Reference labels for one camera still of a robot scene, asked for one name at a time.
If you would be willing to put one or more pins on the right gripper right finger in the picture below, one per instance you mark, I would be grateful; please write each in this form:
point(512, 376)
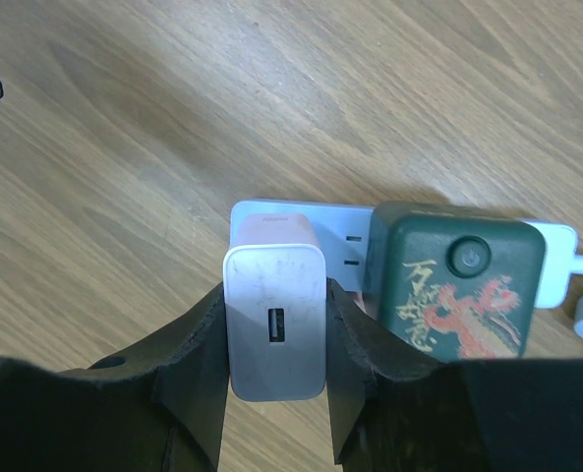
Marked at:
point(394, 408)

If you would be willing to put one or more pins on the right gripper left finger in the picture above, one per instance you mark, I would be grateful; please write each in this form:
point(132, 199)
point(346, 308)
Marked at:
point(157, 405)

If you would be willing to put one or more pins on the dark green cube socket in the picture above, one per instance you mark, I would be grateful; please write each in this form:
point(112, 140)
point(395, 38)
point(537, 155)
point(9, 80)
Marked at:
point(454, 282)

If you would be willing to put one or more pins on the white cube adapter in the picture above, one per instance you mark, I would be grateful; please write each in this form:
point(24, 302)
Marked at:
point(275, 317)

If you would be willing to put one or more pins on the blue power strip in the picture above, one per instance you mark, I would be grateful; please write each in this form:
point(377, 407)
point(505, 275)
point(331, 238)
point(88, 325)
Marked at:
point(560, 263)

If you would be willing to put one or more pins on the pink cube adapter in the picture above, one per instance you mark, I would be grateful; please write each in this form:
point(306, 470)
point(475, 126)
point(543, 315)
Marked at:
point(276, 231)

